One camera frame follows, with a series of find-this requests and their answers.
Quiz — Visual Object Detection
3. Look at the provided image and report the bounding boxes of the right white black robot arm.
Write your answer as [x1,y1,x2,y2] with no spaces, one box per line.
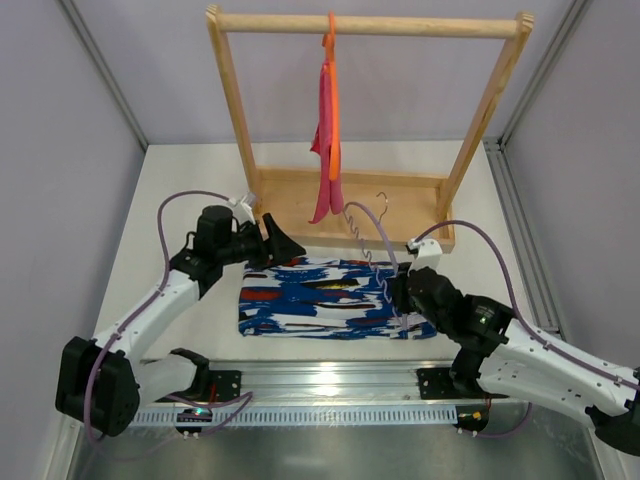
[392,237,639,456]

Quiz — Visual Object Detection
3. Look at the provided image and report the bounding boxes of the pink garment on hanger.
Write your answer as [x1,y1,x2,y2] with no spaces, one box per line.
[309,60,344,224]

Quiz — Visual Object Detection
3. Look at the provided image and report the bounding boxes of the aluminium front rail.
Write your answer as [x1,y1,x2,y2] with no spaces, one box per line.
[58,360,608,407]

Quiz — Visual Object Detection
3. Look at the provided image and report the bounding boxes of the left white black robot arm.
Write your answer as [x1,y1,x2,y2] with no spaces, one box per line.
[55,197,306,437]

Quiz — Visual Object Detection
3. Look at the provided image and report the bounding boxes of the left black connector board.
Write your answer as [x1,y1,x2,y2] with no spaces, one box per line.
[176,407,213,436]

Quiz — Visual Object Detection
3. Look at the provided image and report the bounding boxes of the black connector board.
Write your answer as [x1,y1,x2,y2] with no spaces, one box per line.
[176,407,213,436]
[454,410,490,436]

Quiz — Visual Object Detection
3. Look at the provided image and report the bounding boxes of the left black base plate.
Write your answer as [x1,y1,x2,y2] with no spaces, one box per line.
[199,370,242,404]

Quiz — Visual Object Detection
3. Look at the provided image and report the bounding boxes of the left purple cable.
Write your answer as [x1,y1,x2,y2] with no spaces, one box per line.
[82,189,255,444]

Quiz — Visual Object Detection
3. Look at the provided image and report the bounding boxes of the right black connector board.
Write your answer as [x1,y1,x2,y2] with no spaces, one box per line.
[454,410,490,436]

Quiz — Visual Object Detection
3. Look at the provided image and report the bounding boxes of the slotted grey cable duct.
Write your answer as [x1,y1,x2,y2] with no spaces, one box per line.
[131,404,458,428]

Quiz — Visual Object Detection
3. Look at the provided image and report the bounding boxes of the orange plastic hanger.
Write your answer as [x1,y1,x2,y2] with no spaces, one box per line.
[322,11,341,182]

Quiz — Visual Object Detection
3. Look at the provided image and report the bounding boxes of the right aluminium side rail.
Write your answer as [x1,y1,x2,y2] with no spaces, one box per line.
[483,139,565,340]

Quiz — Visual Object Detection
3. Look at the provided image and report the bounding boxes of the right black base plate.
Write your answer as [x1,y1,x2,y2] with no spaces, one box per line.
[413,367,507,400]

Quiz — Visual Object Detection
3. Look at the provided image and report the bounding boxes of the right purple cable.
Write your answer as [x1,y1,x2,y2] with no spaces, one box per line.
[407,219,640,440]

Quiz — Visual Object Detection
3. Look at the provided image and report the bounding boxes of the blue white patterned trousers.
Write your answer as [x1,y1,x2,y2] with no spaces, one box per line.
[238,256,437,340]

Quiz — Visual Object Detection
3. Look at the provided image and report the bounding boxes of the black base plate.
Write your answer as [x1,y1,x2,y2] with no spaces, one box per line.
[413,367,507,400]
[199,370,242,404]

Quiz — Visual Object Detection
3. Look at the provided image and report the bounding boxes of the purple cable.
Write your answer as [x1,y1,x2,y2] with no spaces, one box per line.
[82,189,255,444]
[407,219,640,440]

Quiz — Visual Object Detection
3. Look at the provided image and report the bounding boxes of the wooden clothes rack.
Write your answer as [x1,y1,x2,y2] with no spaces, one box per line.
[206,5,534,247]

